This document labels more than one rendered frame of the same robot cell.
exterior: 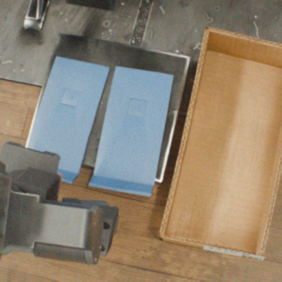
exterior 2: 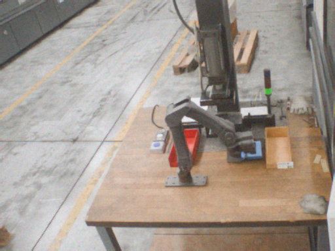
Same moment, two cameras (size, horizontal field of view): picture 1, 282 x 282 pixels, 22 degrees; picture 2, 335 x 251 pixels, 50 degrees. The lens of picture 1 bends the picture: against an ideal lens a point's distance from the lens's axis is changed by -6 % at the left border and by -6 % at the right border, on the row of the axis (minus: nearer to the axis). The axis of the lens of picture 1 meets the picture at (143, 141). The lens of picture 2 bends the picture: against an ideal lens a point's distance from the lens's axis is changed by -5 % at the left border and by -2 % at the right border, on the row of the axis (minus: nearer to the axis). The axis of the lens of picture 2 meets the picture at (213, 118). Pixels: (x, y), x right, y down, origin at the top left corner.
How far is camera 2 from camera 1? 1.29 m
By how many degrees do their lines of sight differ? 43
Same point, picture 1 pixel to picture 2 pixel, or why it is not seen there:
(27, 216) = (239, 134)
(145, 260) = (264, 172)
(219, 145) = (275, 151)
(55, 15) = not seen: hidden behind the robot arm
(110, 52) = not seen: hidden behind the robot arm
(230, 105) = (275, 144)
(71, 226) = (248, 133)
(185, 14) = (260, 133)
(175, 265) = (271, 172)
